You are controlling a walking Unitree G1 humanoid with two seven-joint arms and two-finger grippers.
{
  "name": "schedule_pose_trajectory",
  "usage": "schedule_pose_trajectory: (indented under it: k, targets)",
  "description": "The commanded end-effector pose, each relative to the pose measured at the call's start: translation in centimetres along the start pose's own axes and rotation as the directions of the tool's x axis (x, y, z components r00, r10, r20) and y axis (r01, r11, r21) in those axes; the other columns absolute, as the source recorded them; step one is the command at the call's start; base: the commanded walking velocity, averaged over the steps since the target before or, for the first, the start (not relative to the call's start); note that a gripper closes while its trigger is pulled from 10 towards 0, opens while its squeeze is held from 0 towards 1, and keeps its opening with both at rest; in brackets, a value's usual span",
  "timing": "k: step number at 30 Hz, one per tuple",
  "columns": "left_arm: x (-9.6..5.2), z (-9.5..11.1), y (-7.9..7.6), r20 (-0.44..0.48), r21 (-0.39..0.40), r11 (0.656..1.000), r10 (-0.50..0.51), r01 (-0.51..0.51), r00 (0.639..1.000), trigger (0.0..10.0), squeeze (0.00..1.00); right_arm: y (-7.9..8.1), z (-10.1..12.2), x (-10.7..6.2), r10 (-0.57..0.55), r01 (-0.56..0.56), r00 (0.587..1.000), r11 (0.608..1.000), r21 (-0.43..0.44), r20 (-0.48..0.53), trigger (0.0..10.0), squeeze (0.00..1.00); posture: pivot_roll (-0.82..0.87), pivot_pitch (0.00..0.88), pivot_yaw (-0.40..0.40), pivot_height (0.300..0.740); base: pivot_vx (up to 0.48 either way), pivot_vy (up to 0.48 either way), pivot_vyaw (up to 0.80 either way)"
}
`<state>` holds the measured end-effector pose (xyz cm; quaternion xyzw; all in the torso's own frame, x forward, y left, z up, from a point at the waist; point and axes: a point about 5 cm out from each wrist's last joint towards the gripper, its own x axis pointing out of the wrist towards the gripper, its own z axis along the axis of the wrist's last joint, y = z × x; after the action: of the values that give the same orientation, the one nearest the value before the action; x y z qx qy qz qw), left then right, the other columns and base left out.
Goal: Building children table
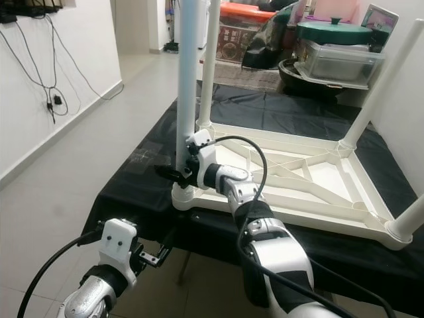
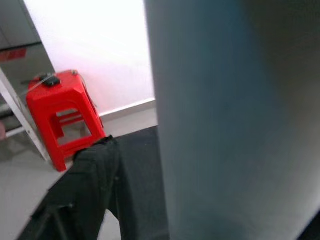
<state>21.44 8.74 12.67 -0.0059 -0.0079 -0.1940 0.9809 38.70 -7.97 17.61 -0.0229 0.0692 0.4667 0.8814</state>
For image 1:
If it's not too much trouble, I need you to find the green round lid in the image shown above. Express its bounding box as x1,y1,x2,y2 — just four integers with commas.
297,19,375,46

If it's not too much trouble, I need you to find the crumpled clear tape patch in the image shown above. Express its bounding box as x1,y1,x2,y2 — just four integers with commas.
132,144,170,170

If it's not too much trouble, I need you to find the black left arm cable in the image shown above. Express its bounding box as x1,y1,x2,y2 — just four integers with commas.
17,232,103,318

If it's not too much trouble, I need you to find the floor mop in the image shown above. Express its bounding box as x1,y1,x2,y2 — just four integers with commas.
163,36,180,54

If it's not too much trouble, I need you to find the pink plastic box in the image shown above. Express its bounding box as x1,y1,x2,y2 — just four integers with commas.
311,0,358,24

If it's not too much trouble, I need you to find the white plastic table leg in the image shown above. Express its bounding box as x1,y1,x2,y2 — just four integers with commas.
338,19,424,150
170,0,201,193
386,193,424,242
197,0,222,130

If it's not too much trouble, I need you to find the clear plastic container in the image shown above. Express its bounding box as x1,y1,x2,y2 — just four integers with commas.
295,41,386,83

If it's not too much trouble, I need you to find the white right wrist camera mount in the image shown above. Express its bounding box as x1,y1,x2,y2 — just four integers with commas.
185,131,218,189

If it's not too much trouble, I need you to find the black round basin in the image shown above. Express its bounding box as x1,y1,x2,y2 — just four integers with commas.
278,58,378,97

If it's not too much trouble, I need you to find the black basket with items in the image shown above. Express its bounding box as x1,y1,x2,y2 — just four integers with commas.
0,0,68,19

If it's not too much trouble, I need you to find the beige patterned box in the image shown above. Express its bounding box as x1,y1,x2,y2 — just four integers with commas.
215,61,286,90

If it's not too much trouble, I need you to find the white plastic children table top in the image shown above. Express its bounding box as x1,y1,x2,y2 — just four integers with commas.
170,123,415,251

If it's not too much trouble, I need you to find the small grey framed screen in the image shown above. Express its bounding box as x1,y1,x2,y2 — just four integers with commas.
361,5,400,34

